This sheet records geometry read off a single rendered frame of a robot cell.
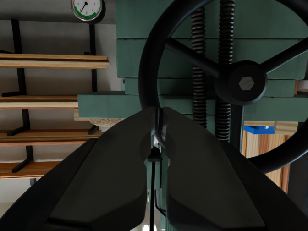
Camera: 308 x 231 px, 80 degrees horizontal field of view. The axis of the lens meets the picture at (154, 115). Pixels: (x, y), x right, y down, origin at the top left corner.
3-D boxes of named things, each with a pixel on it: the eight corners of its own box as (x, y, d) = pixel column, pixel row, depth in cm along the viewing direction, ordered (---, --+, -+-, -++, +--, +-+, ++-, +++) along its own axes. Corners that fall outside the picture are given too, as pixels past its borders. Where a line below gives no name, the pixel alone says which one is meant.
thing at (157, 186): (160, 159, 83) (160, 189, 86) (161, 152, 92) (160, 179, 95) (141, 159, 83) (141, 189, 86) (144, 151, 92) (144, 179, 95)
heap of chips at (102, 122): (117, 118, 47) (117, 132, 48) (127, 110, 61) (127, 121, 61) (82, 117, 47) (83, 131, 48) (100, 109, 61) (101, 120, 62)
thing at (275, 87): (296, 79, 43) (294, 96, 44) (252, 80, 63) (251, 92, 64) (124, 78, 44) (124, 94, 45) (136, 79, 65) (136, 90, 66)
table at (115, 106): (377, 101, 34) (370, 133, 35) (276, 92, 64) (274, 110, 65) (53, 96, 36) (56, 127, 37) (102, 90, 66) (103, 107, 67)
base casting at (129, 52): (313, 38, 41) (306, 80, 43) (225, 63, 98) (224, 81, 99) (113, 38, 43) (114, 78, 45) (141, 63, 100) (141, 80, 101)
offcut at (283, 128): (298, 121, 45) (296, 136, 46) (294, 118, 49) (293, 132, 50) (276, 119, 47) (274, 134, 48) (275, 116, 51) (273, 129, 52)
